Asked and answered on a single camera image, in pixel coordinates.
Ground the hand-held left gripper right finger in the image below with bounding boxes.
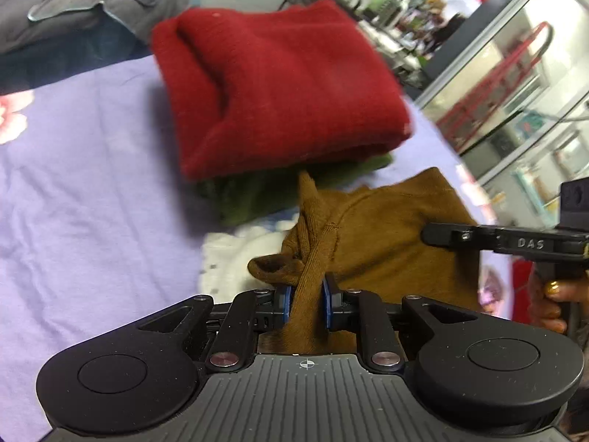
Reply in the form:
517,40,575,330
322,274,480,375

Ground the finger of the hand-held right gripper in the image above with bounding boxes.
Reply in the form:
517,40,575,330
420,223,503,255

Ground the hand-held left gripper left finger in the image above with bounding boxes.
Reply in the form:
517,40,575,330
137,284,293,373

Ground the brown knit top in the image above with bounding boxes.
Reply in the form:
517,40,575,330
247,167,482,356

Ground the person's right hand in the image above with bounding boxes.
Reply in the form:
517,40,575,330
526,268,569,335

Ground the green knit garment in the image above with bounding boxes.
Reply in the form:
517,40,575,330
197,153,396,227

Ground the glass display cabinet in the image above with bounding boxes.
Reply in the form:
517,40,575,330
414,0,589,235

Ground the red metal rack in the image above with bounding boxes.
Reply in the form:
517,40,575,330
436,22,554,154

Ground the red folded sweater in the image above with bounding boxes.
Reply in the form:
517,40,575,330
151,0,413,180

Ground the purple floral bedsheet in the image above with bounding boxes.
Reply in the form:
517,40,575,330
0,53,516,442

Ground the teal bed skirt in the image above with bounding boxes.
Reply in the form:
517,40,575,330
0,18,155,95

